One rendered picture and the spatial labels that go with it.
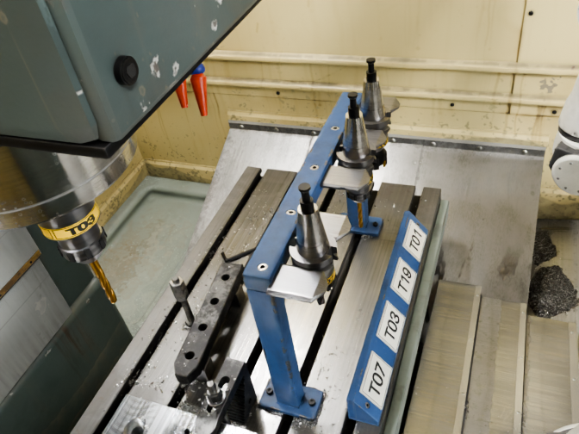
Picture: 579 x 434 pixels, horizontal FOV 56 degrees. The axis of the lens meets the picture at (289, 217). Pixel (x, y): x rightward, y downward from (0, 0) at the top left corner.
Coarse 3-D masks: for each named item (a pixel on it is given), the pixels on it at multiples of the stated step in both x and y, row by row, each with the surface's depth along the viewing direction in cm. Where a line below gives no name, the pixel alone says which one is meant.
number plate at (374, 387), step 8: (376, 360) 91; (368, 368) 89; (376, 368) 90; (384, 368) 91; (368, 376) 88; (376, 376) 89; (384, 376) 90; (368, 384) 87; (376, 384) 88; (384, 384) 90; (360, 392) 86; (368, 392) 87; (376, 392) 88; (384, 392) 89; (376, 400) 87
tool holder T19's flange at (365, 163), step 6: (342, 144) 90; (372, 144) 88; (372, 150) 87; (342, 156) 87; (366, 156) 86; (372, 156) 86; (342, 162) 87; (348, 162) 86; (354, 162) 86; (360, 162) 85; (366, 162) 86; (372, 162) 87; (360, 168) 87; (366, 168) 87; (372, 168) 87
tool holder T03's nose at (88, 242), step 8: (96, 224) 49; (88, 232) 48; (96, 232) 49; (104, 232) 50; (72, 240) 47; (80, 240) 48; (88, 240) 48; (96, 240) 49; (104, 240) 50; (64, 248) 48; (72, 248) 48; (80, 248) 48; (88, 248) 48; (96, 248) 49; (64, 256) 49; (72, 256) 48; (80, 256) 48; (88, 256) 49; (96, 256) 50
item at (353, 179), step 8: (328, 168) 87; (336, 168) 86; (344, 168) 86; (352, 168) 86; (328, 176) 85; (336, 176) 85; (344, 176) 85; (352, 176) 84; (360, 176) 84; (368, 176) 84; (320, 184) 84; (328, 184) 84; (336, 184) 83; (344, 184) 83; (352, 184) 83; (360, 184) 83
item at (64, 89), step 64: (0, 0) 18; (64, 0) 18; (128, 0) 21; (192, 0) 24; (256, 0) 31; (0, 64) 20; (64, 64) 19; (128, 64) 20; (192, 64) 25; (0, 128) 22; (64, 128) 21; (128, 128) 22
